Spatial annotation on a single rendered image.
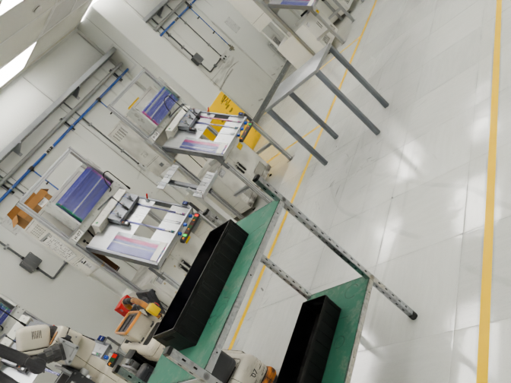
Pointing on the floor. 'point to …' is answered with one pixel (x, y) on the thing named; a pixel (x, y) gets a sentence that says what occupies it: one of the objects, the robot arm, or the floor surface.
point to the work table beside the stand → (312, 68)
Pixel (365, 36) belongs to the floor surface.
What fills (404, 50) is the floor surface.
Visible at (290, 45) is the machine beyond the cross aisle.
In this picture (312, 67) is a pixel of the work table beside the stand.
